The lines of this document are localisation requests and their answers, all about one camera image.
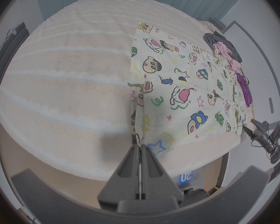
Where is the black garment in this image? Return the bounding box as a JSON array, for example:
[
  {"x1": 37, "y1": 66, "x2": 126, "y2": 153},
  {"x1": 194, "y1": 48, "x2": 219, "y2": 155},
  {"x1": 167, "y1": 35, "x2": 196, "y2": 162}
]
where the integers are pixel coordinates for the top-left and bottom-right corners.
[{"x1": 213, "y1": 30, "x2": 243, "y2": 63}]

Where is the bed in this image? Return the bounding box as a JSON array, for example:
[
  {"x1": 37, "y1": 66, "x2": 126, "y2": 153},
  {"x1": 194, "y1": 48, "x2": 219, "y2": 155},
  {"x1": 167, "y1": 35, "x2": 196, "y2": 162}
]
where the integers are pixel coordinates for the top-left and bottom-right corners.
[{"x1": 0, "y1": 0, "x2": 280, "y2": 179}]

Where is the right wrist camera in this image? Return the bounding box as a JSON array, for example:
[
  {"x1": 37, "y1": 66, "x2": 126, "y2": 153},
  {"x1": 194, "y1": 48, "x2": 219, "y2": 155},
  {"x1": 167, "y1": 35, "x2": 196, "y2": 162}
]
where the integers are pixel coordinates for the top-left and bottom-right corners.
[{"x1": 271, "y1": 123, "x2": 280, "y2": 140}]

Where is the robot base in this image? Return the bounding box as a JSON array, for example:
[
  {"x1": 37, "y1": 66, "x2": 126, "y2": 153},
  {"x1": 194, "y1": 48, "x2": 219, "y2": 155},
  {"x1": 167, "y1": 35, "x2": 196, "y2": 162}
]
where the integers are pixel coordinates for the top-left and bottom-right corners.
[{"x1": 173, "y1": 165, "x2": 215, "y2": 199}]

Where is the pink garment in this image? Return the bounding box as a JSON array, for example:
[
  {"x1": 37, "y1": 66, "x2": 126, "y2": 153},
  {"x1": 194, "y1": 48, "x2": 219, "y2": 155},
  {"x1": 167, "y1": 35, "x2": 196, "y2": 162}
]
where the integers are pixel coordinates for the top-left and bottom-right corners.
[{"x1": 212, "y1": 41, "x2": 242, "y2": 70}]

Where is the grey garment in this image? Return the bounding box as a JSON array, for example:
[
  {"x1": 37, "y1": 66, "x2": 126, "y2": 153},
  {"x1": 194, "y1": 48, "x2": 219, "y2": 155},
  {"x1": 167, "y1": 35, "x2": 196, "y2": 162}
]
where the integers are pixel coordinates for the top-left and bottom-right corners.
[{"x1": 203, "y1": 33, "x2": 221, "y2": 48}]

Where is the black chest of drawers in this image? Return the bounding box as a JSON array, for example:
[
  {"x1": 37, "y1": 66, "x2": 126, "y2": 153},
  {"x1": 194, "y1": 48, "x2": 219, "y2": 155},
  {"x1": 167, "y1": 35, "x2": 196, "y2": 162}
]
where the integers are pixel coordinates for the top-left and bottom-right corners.
[{"x1": 0, "y1": 22, "x2": 29, "y2": 93}]

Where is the white printed pyjama top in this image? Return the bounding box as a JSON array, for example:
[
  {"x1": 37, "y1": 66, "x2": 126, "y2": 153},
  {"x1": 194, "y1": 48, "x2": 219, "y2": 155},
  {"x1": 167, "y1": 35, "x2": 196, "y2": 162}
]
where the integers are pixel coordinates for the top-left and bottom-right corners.
[{"x1": 127, "y1": 22, "x2": 244, "y2": 158}]

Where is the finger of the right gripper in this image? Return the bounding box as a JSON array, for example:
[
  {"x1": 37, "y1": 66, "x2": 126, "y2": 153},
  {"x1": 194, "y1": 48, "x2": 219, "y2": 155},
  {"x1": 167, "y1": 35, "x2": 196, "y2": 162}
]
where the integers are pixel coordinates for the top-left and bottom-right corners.
[
  {"x1": 243, "y1": 127, "x2": 256, "y2": 138},
  {"x1": 251, "y1": 120, "x2": 269, "y2": 130}
]

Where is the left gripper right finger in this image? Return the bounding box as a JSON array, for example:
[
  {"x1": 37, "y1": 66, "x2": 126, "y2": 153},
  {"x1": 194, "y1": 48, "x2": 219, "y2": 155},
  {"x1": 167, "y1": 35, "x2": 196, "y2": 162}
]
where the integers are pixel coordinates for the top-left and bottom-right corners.
[{"x1": 142, "y1": 145, "x2": 184, "y2": 203}]

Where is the purple garment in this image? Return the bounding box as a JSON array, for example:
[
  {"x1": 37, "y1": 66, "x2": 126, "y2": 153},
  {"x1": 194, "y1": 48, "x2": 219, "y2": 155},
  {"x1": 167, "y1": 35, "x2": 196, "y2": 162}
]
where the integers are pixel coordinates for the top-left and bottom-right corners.
[{"x1": 236, "y1": 72, "x2": 253, "y2": 107}]

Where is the crumpled pale cloth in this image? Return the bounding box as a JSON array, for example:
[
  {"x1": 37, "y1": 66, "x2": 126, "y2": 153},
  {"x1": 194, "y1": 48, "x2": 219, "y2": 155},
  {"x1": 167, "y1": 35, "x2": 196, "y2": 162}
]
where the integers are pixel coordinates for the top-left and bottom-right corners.
[{"x1": 5, "y1": 27, "x2": 17, "y2": 41}]

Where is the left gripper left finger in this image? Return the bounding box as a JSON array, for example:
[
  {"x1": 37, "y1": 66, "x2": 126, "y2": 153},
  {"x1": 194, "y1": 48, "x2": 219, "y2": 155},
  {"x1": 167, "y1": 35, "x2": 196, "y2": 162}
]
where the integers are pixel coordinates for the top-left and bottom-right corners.
[{"x1": 98, "y1": 145, "x2": 140, "y2": 206}]

